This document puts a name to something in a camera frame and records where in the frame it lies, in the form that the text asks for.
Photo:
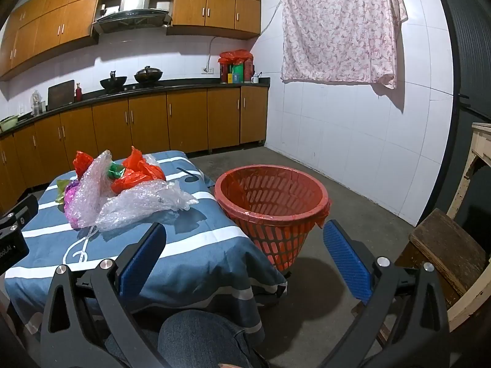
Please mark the dark cutting board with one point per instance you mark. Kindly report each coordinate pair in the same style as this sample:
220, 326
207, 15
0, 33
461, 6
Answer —
60, 95

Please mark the olive green plastic bag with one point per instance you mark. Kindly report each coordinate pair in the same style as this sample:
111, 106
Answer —
61, 189

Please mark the white cup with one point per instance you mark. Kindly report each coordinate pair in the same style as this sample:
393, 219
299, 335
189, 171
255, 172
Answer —
255, 80

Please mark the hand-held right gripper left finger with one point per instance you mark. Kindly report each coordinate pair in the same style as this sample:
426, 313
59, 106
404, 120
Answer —
142, 260

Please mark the green box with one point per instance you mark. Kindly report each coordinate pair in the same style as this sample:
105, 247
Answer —
238, 73

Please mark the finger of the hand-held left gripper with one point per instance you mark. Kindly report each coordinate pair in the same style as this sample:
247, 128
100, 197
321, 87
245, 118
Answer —
23, 209

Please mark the cream wooden table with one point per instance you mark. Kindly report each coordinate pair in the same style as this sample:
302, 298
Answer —
477, 142

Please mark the bright green plastic piece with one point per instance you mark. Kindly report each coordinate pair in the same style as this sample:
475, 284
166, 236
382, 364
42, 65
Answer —
115, 170

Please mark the dark ribbed door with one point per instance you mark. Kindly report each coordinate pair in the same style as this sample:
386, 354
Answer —
472, 65

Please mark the wooden cabinets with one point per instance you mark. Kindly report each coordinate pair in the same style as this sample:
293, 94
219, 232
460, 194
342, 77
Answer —
214, 7
184, 119

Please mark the large red plastic bag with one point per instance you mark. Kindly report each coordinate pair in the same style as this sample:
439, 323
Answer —
142, 172

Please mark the pink floral hanging cloth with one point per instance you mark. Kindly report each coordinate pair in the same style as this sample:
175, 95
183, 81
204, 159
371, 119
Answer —
337, 27

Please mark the blue striped tablecloth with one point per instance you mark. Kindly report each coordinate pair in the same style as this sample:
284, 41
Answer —
191, 245

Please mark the person's jeans leg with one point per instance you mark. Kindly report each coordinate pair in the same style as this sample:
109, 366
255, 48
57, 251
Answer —
199, 337

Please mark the worn wooden stool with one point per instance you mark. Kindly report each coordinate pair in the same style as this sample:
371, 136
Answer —
448, 249

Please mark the red plastic basket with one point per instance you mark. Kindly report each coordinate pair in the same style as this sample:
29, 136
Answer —
284, 245

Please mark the steel range hood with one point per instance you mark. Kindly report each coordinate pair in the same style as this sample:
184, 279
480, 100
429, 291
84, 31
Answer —
134, 15

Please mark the green basin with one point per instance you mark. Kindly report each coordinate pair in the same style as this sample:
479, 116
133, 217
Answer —
7, 123

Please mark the red bag with containers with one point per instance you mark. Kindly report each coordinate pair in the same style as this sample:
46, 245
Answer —
236, 56

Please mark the small red plastic bag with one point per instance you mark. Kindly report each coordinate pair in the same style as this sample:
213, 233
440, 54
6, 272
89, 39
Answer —
81, 161

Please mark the wooden lower cabinets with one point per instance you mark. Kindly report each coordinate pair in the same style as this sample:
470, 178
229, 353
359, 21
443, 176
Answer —
184, 119

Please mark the glass jar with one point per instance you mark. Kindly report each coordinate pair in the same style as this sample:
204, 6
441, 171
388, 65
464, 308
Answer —
36, 105

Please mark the clear bubble wrap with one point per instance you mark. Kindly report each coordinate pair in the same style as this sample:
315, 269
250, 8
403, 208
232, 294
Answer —
126, 207

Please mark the black kitchen countertop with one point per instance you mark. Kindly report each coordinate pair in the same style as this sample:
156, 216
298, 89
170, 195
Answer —
172, 86

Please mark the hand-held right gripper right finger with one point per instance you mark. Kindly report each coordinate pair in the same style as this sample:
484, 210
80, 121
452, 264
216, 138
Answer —
345, 260

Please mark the wooden upper cabinets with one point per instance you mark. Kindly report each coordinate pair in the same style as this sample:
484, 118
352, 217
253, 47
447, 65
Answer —
214, 7

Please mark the black pan with lid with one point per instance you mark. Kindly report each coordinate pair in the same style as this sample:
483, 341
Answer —
149, 76

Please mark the black wok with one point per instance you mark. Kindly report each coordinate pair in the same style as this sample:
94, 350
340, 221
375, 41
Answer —
113, 83

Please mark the red bottle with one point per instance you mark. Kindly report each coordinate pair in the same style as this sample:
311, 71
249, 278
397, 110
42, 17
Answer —
79, 94

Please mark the purple plastic bag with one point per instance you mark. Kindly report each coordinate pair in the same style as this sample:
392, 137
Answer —
70, 193

